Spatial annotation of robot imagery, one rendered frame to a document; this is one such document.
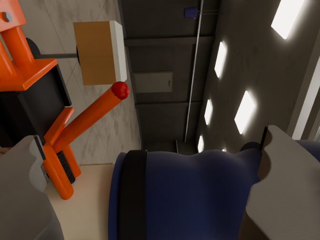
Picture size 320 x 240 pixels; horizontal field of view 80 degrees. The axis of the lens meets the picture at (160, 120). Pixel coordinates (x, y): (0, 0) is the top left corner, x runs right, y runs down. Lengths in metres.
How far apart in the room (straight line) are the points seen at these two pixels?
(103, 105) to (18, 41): 0.12
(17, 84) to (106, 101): 0.09
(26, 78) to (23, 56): 0.05
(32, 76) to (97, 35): 1.89
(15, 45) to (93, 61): 1.88
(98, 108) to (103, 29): 1.88
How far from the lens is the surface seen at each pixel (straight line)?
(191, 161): 0.38
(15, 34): 0.28
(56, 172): 0.33
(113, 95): 0.24
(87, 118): 0.27
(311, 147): 0.45
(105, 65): 2.12
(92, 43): 2.14
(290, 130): 3.02
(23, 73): 0.27
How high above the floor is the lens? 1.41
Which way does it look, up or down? level
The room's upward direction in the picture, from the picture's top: 88 degrees clockwise
